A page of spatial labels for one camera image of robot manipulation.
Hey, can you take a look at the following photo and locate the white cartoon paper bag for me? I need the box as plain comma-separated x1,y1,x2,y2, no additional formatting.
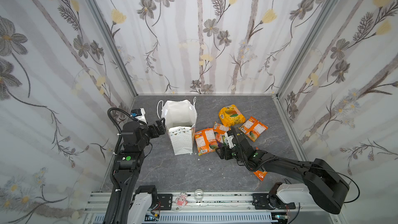
157,97,198,156

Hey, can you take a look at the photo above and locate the large orange snack pack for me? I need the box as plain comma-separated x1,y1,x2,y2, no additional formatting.
194,128,218,156

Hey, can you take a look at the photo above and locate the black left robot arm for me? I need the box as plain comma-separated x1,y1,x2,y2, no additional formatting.
103,107,166,224

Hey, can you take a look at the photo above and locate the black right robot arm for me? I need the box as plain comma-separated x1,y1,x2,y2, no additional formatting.
216,139,350,215

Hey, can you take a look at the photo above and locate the yellow mango snack bag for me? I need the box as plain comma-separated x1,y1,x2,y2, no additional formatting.
218,104,246,127

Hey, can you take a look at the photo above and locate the orange white snack pack right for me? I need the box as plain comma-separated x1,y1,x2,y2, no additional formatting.
238,117,268,142

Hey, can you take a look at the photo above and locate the orange chips pack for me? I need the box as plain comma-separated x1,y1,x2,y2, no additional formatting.
254,170,267,181

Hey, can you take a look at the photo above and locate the clear plastic ball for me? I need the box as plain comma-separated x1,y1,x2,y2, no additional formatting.
194,189,204,202

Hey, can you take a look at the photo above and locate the pink toy figure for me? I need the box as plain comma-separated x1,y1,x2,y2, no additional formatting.
176,192,188,207

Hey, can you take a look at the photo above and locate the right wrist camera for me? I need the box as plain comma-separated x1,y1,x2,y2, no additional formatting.
224,127,238,149

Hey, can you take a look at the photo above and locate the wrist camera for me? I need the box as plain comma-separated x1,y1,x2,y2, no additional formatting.
224,127,238,149
131,108,147,124

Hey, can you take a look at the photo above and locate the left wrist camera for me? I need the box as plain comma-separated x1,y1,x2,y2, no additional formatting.
131,108,147,124

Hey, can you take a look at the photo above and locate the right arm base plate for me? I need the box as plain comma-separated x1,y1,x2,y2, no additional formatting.
252,193,296,210

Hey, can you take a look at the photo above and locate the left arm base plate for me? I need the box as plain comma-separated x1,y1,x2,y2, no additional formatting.
152,194,173,211

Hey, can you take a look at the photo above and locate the white vented cable duct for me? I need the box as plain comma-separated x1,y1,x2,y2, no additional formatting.
92,213,279,224

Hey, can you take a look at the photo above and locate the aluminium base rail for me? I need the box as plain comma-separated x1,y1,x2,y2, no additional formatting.
84,191,324,214

